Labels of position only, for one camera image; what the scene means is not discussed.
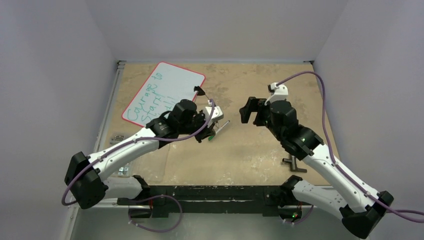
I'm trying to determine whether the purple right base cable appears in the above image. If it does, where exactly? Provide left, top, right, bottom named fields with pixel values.
left=282, top=203, right=315, bottom=226

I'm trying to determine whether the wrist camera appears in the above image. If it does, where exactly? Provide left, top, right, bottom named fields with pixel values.
left=202, top=106, right=224, bottom=128
left=265, top=82, right=289, bottom=106

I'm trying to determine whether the black whiteboard stand foot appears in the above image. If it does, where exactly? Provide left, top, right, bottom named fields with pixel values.
left=193, top=86, right=206, bottom=96

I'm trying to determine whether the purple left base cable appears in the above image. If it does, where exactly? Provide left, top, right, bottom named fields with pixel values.
left=128, top=194, right=184, bottom=233

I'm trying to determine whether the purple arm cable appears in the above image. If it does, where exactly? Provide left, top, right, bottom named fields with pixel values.
left=274, top=70, right=424, bottom=223
left=61, top=98, right=216, bottom=207

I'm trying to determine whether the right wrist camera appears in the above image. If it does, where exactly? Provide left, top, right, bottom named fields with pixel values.
left=265, top=82, right=289, bottom=106

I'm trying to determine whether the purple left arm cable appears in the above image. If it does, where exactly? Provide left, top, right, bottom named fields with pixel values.
left=61, top=98, right=216, bottom=207

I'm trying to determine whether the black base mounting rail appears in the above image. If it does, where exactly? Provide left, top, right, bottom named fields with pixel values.
left=117, top=185, right=309, bottom=222

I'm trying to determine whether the white whiteboard marker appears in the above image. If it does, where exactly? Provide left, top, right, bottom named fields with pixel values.
left=215, top=120, right=231, bottom=135

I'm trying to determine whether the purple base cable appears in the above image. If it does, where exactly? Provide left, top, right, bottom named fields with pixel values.
left=282, top=203, right=315, bottom=226
left=128, top=194, right=184, bottom=233

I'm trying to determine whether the black T-shaped tool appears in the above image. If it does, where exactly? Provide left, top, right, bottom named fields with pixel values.
left=282, top=154, right=308, bottom=173

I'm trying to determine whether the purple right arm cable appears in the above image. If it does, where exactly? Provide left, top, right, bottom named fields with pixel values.
left=274, top=70, right=424, bottom=223

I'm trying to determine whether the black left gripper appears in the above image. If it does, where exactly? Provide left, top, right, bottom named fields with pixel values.
left=178, top=110, right=216, bottom=144

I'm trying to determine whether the pink framed whiteboard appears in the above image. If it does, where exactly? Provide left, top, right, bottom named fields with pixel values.
left=121, top=62, right=206, bottom=127

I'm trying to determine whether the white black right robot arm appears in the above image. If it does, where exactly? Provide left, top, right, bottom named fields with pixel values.
left=239, top=97, right=394, bottom=239

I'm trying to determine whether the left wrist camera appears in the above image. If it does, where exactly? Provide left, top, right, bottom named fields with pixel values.
left=202, top=106, right=224, bottom=128

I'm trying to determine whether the clear plastic screw box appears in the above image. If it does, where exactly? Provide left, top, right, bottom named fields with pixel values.
left=109, top=132, right=171, bottom=183

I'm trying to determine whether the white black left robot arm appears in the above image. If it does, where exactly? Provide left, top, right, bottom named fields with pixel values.
left=61, top=99, right=224, bottom=209

